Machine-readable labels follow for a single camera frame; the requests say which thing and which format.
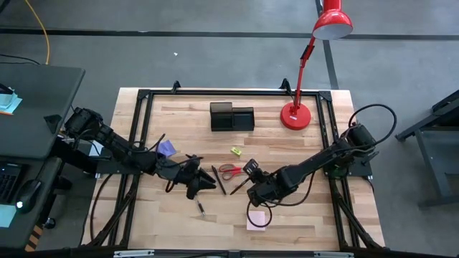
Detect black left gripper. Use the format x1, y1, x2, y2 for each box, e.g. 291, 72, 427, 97
154, 153, 217, 201

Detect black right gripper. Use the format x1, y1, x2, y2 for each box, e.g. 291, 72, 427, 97
242, 159, 288, 208

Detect thick black marker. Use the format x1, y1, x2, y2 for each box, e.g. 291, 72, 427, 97
210, 164, 227, 196

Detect thin dark pen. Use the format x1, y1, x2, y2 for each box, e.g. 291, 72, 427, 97
229, 177, 252, 196

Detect red-handled scissors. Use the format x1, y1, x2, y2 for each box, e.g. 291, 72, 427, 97
218, 163, 249, 181

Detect pink sticky note pad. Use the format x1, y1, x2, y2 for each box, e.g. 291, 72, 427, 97
245, 210, 268, 231

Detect purple sticky note pad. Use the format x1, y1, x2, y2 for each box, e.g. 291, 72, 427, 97
156, 140, 178, 159

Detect black mesh desk organizer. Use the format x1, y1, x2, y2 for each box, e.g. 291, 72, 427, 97
209, 102, 256, 133

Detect black metal table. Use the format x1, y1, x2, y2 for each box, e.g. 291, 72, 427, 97
394, 88, 459, 209

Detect black computer mouse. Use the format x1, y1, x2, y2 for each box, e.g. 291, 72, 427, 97
15, 178, 43, 215

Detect black side desk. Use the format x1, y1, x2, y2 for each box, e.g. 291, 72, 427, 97
0, 63, 87, 161

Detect black keyboard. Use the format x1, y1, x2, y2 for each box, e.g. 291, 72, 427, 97
0, 163, 23, 205

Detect light blue paper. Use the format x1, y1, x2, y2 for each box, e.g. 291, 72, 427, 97
0, 204, 18, 229

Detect light blue note stack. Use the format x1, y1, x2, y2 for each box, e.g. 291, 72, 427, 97
0, 85, 24, 116

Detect black cable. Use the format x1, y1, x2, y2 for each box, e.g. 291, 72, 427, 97
346, 103, 398, 150
245, 171, 317, 229
133, 133, 167, 154

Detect black aluminium table frame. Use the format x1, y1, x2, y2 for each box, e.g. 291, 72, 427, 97
81, 79, 387, 252

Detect silver aluminium post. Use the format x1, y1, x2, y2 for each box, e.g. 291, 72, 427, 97
113, 249, 156, 258
313, 250, 354, 258

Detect yellow cable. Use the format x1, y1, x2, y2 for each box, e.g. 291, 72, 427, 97
24, 0, 51, 66

